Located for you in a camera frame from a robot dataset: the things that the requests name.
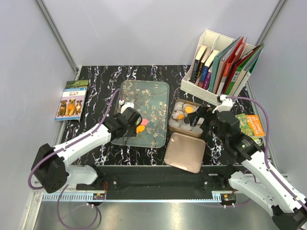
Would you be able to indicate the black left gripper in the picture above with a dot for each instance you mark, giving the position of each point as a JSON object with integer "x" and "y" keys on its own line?
{"x": 132, "y": 132}

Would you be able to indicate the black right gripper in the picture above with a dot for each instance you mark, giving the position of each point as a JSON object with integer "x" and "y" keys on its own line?
{"x": 204, "y": 111}

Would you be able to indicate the metal tongs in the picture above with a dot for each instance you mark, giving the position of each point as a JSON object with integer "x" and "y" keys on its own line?
{"x": 126, "y": 138}

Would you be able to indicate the large orange round biscuit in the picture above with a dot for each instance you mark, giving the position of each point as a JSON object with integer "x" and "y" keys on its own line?
{"x": 189, "y": 109}

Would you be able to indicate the orange flower shaped cookie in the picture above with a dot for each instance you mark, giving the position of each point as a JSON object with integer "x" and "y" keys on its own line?
{"x": 180, "y": 116}

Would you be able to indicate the black sandwich cookie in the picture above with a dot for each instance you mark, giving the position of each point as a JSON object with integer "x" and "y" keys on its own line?
{"x": 187, "y": 120}

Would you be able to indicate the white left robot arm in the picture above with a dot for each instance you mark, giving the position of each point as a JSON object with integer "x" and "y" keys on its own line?
{"x": 54, "y": 166}

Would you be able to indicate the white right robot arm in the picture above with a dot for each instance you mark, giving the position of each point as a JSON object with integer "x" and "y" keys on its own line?
{"x": 285, "y": 204}

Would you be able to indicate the orange fish shaped cookie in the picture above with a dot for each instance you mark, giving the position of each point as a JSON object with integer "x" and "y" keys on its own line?
{"x": 140, "y": 129}

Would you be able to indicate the pink round cookie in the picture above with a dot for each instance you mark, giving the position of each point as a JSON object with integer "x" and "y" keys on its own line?
{"x": 144, "y": 122}

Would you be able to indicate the orange treehouse book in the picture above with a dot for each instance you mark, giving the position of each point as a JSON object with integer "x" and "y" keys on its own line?
{"x": 251, "y": 125}

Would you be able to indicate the floral blossom serving tray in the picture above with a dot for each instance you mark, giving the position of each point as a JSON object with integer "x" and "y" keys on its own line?
{"x": 150, "y": 99}

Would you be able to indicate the purple paperback book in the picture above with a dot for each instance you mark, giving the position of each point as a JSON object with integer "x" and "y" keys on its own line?
{"x": 214, "y": 53}

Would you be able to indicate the rose gold cookie tin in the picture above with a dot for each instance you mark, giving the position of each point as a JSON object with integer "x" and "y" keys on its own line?
{"x": 179, "y": 122}

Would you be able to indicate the rose gold tin lid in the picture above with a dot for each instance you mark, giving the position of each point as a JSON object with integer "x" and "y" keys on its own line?
{"x": 185, "y": 152}

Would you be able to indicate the teal hardcover book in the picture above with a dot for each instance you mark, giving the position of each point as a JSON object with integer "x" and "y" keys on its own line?
{"x": 221, "y": 67}

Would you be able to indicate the green hardcover book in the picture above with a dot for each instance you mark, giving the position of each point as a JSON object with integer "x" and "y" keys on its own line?
{"x": 240, "y": 69}

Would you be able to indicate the dog picture book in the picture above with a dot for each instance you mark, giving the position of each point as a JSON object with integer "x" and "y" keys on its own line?
{"x": 71, "y": 104}

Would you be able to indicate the green landscape book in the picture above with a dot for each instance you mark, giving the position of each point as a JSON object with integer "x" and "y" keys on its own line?
{"x": 77, "y": 84}

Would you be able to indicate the blue paperback book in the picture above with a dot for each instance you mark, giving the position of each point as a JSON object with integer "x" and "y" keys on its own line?
{"x": 203, "y": 68}

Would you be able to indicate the red hardcover book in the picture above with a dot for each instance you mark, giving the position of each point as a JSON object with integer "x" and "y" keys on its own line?
{"x": 227, "y": 61}

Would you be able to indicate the black paperback book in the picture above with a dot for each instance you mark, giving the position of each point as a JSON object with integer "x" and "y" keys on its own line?
{"x": 197, "y": 60}

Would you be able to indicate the white book organizer rack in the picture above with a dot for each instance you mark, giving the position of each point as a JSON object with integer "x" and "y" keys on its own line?
{"x": 210, "y": 39}

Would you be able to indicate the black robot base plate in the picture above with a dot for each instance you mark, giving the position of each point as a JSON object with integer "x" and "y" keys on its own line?
{"x": 162, "y": 183}

